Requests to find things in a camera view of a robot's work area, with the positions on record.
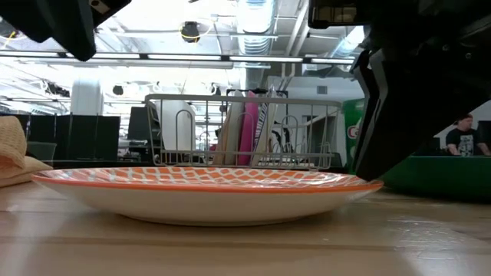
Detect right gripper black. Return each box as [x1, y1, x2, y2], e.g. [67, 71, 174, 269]
[351, 0, 491, 182]

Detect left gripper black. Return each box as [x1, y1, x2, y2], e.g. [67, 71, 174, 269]
[0, 0, 131, 62]

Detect dark green bowl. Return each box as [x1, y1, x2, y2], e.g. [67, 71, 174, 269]
[379, 155, 491, 202]

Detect blue striped white plate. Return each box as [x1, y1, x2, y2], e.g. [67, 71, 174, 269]
[252, 84, 280, 166]

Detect pink plate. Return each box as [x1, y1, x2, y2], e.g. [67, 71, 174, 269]
[236, 90, 260, 166]

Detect orange patterned white plate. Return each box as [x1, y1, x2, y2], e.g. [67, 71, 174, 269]
[32, 166, 384, 227]

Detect green Cascade detergent tub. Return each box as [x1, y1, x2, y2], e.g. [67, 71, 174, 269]
[342, 98, 369, 173]

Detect white cylindrical tank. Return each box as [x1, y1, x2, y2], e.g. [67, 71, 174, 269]
[71, 78, 104, 116]

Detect person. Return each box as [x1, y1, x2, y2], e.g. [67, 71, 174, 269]
[445, 113, 491, 157]

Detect black cabinet row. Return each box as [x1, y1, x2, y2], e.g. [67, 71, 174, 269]
[0, 113, 122, 162]

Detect black computer monitor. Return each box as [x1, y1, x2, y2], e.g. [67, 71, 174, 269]
[127, 106, 162, 141]

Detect long ceiling light strip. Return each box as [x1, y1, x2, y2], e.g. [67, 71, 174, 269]
[0, 49, 356, 64]

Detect white rounded panel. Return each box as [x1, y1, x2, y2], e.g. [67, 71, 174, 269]
[155, 100, 196, 153]

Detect yellow cloth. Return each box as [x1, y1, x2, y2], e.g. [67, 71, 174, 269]
[0, 116, 54, 189]

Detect black ceiling dome camera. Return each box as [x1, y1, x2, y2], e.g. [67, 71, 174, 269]
[180, 21, 202, 43]

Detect silver ribbed ventilation duct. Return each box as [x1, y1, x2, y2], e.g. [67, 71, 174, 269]
[236, 0, 279, 93]

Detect grey wire dish rack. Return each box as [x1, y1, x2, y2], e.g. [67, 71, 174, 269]
[144, 93, 344, 171]

